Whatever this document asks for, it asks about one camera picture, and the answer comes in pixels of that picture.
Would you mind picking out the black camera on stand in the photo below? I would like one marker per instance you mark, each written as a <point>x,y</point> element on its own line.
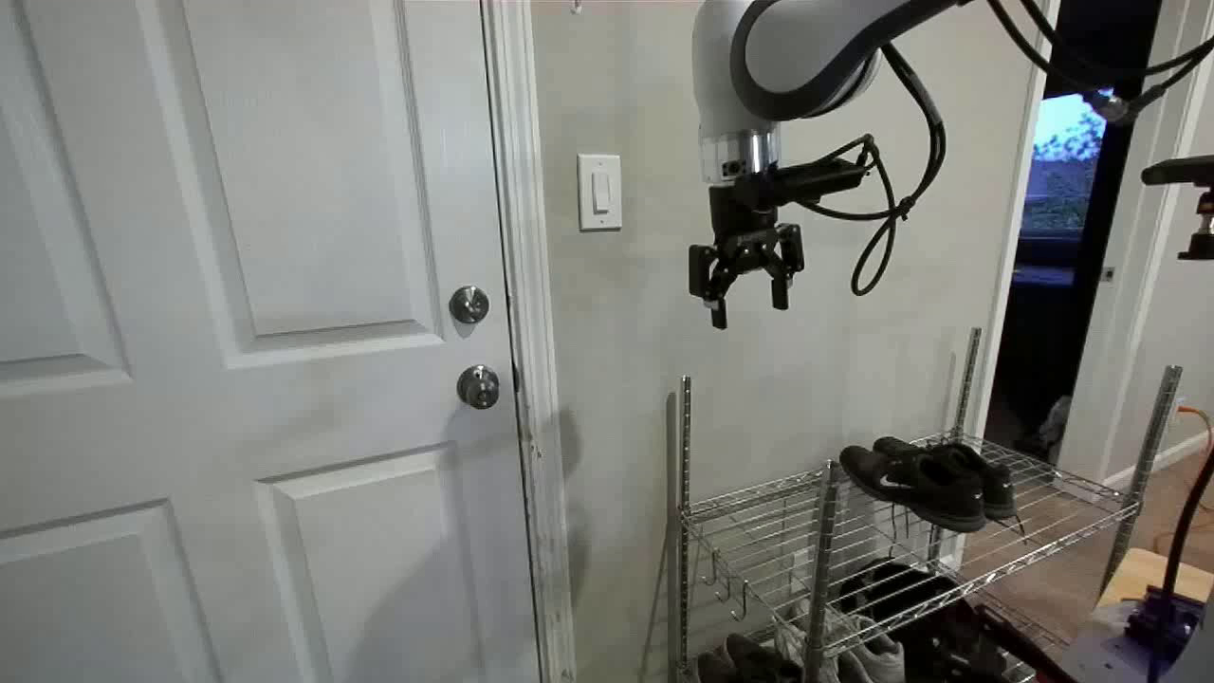
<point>1189,190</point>

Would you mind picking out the cardboard box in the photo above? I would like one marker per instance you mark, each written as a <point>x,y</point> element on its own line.
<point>1145,571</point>

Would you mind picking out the blue lit screen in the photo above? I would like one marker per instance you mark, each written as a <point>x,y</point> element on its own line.
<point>1064,157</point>

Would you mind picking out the black sneaker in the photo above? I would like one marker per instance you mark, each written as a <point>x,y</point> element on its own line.
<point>915,489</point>
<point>989,470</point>

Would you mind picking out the silver door knob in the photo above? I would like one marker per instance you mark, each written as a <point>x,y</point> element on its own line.
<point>478,390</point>

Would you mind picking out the purple robot base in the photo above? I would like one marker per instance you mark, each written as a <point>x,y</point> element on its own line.
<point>1145,639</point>

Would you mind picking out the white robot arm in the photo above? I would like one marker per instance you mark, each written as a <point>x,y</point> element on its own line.
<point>800,50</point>

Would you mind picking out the white shoe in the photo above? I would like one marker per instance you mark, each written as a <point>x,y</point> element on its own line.
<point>873,662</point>

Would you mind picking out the white switch toggle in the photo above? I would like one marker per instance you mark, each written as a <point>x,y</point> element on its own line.
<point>601,190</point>

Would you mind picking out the silver deadbolt lock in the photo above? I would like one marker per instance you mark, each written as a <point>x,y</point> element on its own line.
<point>468,307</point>

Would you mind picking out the white switch wall plate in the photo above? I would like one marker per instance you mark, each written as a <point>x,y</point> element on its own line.
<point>585,190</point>

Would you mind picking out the dark shoes pile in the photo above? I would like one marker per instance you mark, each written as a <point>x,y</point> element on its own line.
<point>941,629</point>

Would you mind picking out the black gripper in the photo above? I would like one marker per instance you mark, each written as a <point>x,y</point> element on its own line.
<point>746,213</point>

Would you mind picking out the white door frame trim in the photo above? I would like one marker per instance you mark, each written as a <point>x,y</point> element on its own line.
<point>538,318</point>

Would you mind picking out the white panel door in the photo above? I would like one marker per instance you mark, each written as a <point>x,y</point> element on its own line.
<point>191,380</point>

